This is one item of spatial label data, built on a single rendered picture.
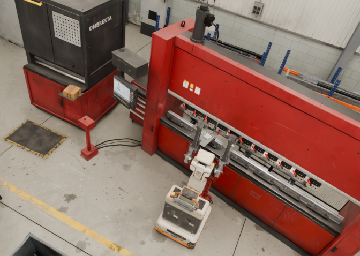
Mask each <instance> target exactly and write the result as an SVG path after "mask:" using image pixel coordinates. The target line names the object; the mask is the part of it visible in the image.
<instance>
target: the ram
mask: <svg viewBox="0 0 360 256"><path fill-rule="evenodd" d="M184 80H186V81H188V82H189V84H188V88H186V87H184V86H183V82H184ZM191 84H193V88H191V87H190V85H191ZM196 86H197V87H199V88H200V89H201V90H200V94H199V95H198V94H196V93H195V92H194V91H195V88H196ZM190 88H191V89H193V90H192V91H191V90H190ZM168 89H169V90H170V91H172V92H174V93H175V94H177V95H179V96H180V97H182V98H184V99H186V100H187V101H189V102H191V103H193V104H194V105H196V106H197V107H199V108H201V109H202V110H204V111H206V112H208V113H209V114H211V115H213V116H214V117H216V118H218V119H220V120H221V121H223V122H225V123H227V124H228V125H230V126H232V127H233V128H235V129H237V130H239V131H240V132H242V133H244V134H245V135H247V136H248V137H250V138H252V139H254V140H255V141H257V142H259V143H261V144H262V145H264V146H266V147H267V148H269V149H271V150H272V151H274V152H276V153H278V154H279V155H281V156H283V157H285V158H286V159H288V160H289V161H291V162H293V163H294V164H296V165H298V166H300V167H301V168H303V169H305V170H306V171H308V172H310V173H312V174H313V175H315V176H317V177H319V178H320V179H322V180H324V181H325V182H327V183H329V184H331V185H332V186H334V187H335V188H337V189H339V190H340V191H342V192H344V193H346V194H347V195H349V196H351V197H353V198H354V199H356V200H358V201H359V202H360V140H358V139H356V138H354V137H352V136H350V135H348V134H346V133H344V132H342V131H340V130H338V129H336V128H334V127H333V126H331V125H329V124H327V123H325V122H323V121H321V120H319V119H317V118H315V117H313V116H311V115H309V114H307V113H305V112H303V111H301V110H299V109H297V108H295V107H294V106H292V105H290V104H288V103H286V102H284V101H282V100H280V99H278V98H276V97H275V96H272V95H270V94H268V93H266V92H264V91H262V90H261V89H258V88H256V87H255V86H253V85H251V84H249V83H247V82H245V81H243V80H241V79H239V78H237V77H235V76H234V75H232V74H230V73H228V72H226V71H224V70H222V69H220V68H218V67H216V66H214V65H212V64H210V63H208V62H206V61H204V60H202V59H200V58H198V57H196V56H195V55H193V54H191V53H189V52H187V51H185V50H183V49H181V48H179V47H177V46H175V49H174V56H173V60H172V67H171V74H170V80H169V87H168ZM168 93H169V94H171V95H173V96H174V97H176V98H178V99H180V100H181V101H183V102H185V103H186V104H188V105H190V106H191V107H193V108H195V109H197V110H198V111H200V112H202V113H203V114H205V115H207V116H208V117H210V118H212V119H213V120H215V121H217V122H218V123H220V124H222V125H224V126H225V127H227V128H229V129H230V130H232V131H234V132H236V133H237V134H239V135H241V136H242V137H244V138H245V139H247V140H249V141H251V142H252V143H254V144H256V145H257V146H259V147H261V148H262V149H264V150H266V151H268V152H269V153H271V154H273V155H274V156H276V157H278V158H279V159H281V160H283V161H285V162H286V163H288V164H289V165H291V166H293V167H294V168H296V169H298V170H299V171H301V172H303V173H305V174H306V175H308V176H310V177H311V178H313V179H315V180H316V181H318V182H320V183H322V184H323V185H325V186H327V187H328V188H330V189H331V190H333V191H335V192H337V193H338V194H340V195H342V196H343V197H345V198H347V199H349V200H350V201H352V202H354V203H355V204H357V205H359V206H360V204H359V203H357V202H355V201H353V200H352V199H350V198H348V197H347V196H345V195H344V194H342V193H340V192H339V191H337V190H335V189H333V188H332V187H330V186H328V185H327V184H325V183H323V182H321V181H320V180H318V179H316V178H315V177H313V176H311V175H309V174H308V173H306V172H305V171H303V170H301V169H300V168H298V167H296V166H294V165H293V164H291V163H289V162H288V161H286V160H284V159H282V158H281V157H279V156H277V155H276V154H274V153H272V152H270V151H269V150H267V149H265V148H264V147H262V146H260V145H259V144H257V143H255V142H254V141H252V140H250V139H249V138H247V137H245V136H243V135H242V134H240V133H238V132H237V131H235V130H233V129H232V128H230V127H228V126H226V125H225V124H223V123H221V122H220V121H218V120H216V119H215V118H213V117H211V116H210V115H208V114H206V113H204V112H203V111H201V110H199V109H198V108H196V107H194V106H193V105H191V104H189V103H187V102H186V101H184V100H182V99H181V98H179V97H178V96H176V95H174V94H172V93H171V92H169V91H168Z"/></svg>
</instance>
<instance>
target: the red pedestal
mask: <svg viewBox="0 0 360 256"><path fill-rule="evenodd" d="M78 121H79V126H81V127H82V128H83V129H84V130H85V132H86V146H87V147H85V148H84V149H82V150H81V154H80V156H81V157H82V158H84V159H85V160H86V161H89V160H90V159H91V158H93V157H94V156H96V155H98V149H97V148H96V147H95V146H94V145H92V144H91V142H90V132H89V131H90V130H91V129H93V128H94V127H95V121H94V120H92V119H91V118H89V117H88V116H87V115H86V116H85V117H83V118H81V119H79V120H78Z"/></svg>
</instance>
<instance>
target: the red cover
mask: <svg viewBox="0 0 360 256"><path fill-rule="evenodd" d="M175 46H177V47H179V48H181V49H183V50H185V51H187V52H189V53H191V54H193V55H195V56H196V57H198V58H200V59H202V60H204V61H206V62H208V63H210V64H212V65H214V66H216V67H218V68H220V69H222V70H224V71H226V72H228V73H230V74H232V75H234V76H235V77H237V78H239V79H241V80H243V81H245V82H247V83H249V84H251V85H253V86H255V87H256V88H258V89H261V90H262V91H264V92H266V93H268V94H270V95H272V96H275V97H276V98H278V99H280V100H282V101H284V102H286V103H288V104H290V105H292V106H294V107H295V108H297V109H299V110H301V111H303V112H305V113H307V114H309V115H311V116H313V117H315V118H317V119H319V120H321V121H323V122H325V123H327V124H329V125H331V126H333V127H334V128H336V129H338V130H340V131H342V132H344V133H346V134H348V135H350V136H352V137H354V138H356V139H358V140H360V122H358V121H356V120H354V119H352V118H350V117H348V116H346V115H344V114H342V113H340V112H338V111H336V110H333V109H331V108H329V107H327V106H325V105H323V104H321V103H319V102H317V101H315V100H313V99H311V98H309V97H307V96H305V95H303V94H301V93H299V92H297V91H295V90H293V89H291V88H289V87H287V86H285V85H283V84H281V83H279V82H277V81H275V80H273V79H271V78H268V77H266V76H264V75H262V74H260V73H258V72H256V71H254V70H252V69H250V68H248V67H246V66H244V65H242V64H240V63H238V62H236V61H233V60H232V59H230V58H228V57H226V56H224V55H222V54H220V53H218V52H216V51H214V50H212V49H210V48H208V47H206V46H203V45H201V44H199V43H194V42H192V41H191V40H190V39H189V38H187V37H185V36H183V35H181V34H179V35H177V36H176V38H175Z"/></svg>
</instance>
